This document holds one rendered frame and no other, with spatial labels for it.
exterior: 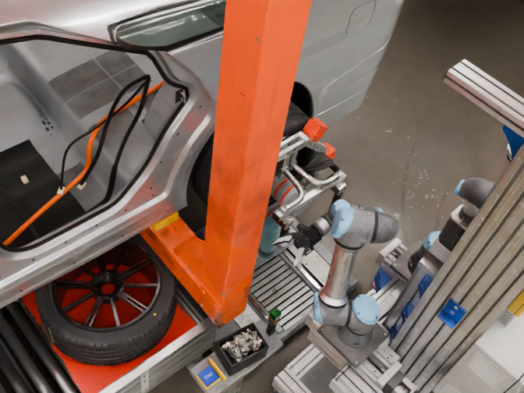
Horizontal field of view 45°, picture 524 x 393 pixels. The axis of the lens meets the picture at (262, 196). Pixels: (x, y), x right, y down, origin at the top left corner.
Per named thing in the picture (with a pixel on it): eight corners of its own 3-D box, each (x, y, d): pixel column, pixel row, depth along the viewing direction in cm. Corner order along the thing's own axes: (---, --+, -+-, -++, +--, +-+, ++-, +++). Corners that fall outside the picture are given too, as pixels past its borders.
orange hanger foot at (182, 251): (163, 214, 329) (163, 172, 302) (225, 286, 308) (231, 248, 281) (136, 230, 321) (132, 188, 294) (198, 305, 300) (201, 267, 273)
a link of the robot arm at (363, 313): (374, 336, 257) (383, 321, 246) (341, 332, 257) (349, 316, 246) (373, 309, 265) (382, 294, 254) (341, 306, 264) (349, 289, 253)
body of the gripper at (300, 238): (304, 257, 277) (325, 241, 279) (301, 247, 270) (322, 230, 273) (293, 247, 281) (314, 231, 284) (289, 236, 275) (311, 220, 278)
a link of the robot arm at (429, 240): (423, 239, 290) (433, 222, 279) (451, 254, 287) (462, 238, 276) (413, 258, 283) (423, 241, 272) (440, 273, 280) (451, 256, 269)
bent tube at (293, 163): (315, 152, 306) (319, 136, 298) (342, 178, 298) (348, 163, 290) (288, 168, 298) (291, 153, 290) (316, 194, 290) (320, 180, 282)
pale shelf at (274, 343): (260, 320, 310) (260, 317, 308) (283, 346, 303) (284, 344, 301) (189, 372, 290) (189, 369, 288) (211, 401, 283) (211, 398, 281)
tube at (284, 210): (284, 170, 297) (288, 155, 289) (312, 196, 289) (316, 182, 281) (255, 186, 289) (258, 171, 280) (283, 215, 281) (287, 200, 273)
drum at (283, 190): (282, 180, 319) (287, 162, 308) (311, 208, 310) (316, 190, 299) (261, 192, 312) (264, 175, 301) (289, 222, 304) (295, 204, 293)
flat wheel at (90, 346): (104, 229, 349) (100, 203, 330) (201, 292, 332) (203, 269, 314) (12, 317, 312) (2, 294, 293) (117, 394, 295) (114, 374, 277)
